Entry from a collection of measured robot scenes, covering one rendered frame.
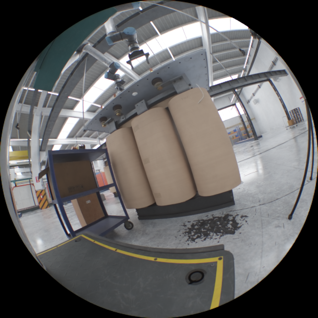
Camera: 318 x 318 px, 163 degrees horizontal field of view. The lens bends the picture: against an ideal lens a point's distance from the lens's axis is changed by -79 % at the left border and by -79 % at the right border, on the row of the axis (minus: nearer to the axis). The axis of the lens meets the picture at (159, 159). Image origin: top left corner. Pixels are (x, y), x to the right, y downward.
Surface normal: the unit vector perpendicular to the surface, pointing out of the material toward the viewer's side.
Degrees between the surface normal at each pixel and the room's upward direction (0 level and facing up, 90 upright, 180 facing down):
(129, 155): 90
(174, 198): 90
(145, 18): 180
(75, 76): 180
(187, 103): 90
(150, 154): 90
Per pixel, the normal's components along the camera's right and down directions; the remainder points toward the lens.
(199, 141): -0.41, 0.07
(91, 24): 0.31, 0.95
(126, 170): -0.19, -0.01
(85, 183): 0.86, -0.32
